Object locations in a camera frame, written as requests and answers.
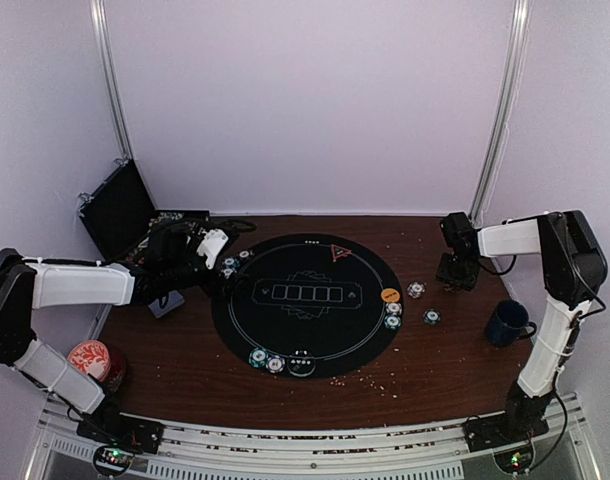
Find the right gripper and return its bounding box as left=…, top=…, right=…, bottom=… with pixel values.
left=437, top=251, right=481, bottom=290

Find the grey card deck box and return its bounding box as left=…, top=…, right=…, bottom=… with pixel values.
left=149, top=291, right=185, bottom=319

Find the orange big blind button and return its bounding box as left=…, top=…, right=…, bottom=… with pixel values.
left=380, top=287, right=401, bottom=303

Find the red triangle marker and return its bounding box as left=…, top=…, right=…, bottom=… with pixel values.
left=330, top=244, right=352, bottom=262

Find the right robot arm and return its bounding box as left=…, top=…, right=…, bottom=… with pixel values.
left=436, top=210, right=608, bottom=442

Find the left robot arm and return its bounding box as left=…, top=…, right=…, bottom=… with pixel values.
left=0, top=218, right=256, bottom=444

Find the green chip stack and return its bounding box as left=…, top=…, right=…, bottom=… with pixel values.
left=423, top=309, right=441, bottom=325

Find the dark blue mug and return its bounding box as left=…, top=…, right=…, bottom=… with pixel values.
left=484, top=300, right=537, bottom=348

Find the black poker set case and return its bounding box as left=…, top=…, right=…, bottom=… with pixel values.
left=78, top=159, right=210, bottom=260

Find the red patterned tin can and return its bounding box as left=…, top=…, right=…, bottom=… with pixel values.
left=67, top=340, right=127, bottom=393

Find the round black poker mat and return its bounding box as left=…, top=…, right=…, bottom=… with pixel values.
left=211, top=233, right=404, bottom=379

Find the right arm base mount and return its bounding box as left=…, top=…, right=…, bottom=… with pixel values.
left=462, top=414, right=549, bottom=476

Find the aluminium front rail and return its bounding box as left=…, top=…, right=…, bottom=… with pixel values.
left=32, top=392, right=594, bottom=480

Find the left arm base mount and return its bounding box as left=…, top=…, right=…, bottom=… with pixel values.
left=76, top=416, right=164, bottom=478

